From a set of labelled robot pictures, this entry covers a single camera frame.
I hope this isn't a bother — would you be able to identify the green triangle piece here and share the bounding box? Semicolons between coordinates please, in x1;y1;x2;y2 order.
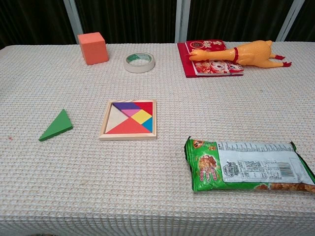
38;109;74;142

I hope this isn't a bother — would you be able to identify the blue triangle tangram piece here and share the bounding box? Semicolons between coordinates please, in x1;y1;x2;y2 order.
141;117;153;132

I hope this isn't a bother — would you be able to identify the small red triangle tangram piece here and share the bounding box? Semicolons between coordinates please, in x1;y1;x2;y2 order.
132;101;154;119

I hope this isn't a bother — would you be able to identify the yellow square tangram piece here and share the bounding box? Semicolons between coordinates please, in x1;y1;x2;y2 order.
130;109;153;126

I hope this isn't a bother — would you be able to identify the pink triangle tangram piece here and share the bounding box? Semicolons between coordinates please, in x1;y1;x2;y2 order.
120;109;141;118

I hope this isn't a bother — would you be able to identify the large coral triangle tangram piece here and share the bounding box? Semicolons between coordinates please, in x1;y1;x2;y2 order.
105;121;151;135

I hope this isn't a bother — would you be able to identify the purple parallelogram tangram piece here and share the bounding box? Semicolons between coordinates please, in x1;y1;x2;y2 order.
112;102;141;111

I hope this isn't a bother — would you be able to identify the wooden tangram tray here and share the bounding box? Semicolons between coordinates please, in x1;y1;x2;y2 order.
98;99;158;141

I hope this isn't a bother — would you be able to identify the masking tape roll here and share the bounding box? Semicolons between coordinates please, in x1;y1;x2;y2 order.
123;52;156;73

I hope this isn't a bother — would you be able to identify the red spiral calendar notebook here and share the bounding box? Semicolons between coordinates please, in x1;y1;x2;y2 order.
177;40;245;79

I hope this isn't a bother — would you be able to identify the beige woven tablecloth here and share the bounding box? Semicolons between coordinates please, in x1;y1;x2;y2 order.
0;41;315;236

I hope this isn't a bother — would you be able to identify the orange foam cube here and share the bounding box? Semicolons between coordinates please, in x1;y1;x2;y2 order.
77;31;109;66

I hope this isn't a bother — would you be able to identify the green snack bag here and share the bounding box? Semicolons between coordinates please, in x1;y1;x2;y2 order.
184;136;315;195

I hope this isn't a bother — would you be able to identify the dark pleated curtain panel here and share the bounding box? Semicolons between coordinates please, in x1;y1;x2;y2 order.
187;0;293;42
0;0;76;50
286;0;315;42
75;0;178;45

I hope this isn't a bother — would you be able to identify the yellow rubber chicken toy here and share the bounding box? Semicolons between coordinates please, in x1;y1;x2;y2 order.
188;40;292;69

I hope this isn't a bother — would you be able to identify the white aluminium frame post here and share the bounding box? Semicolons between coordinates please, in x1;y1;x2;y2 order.
275;0;306;42
174;0;190;43
63;0;84;45

